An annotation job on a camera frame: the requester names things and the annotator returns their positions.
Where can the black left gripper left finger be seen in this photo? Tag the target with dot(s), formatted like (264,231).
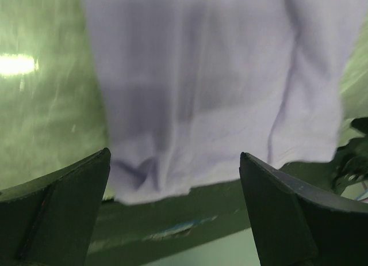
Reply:
(50,220)

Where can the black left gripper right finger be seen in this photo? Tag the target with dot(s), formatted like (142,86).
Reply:
(295,223)

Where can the purple t shirt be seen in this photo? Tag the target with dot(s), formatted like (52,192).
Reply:
(188,85)

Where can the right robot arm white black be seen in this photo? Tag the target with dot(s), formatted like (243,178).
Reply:
(352,159)

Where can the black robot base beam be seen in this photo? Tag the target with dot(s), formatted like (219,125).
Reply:
(138,234)

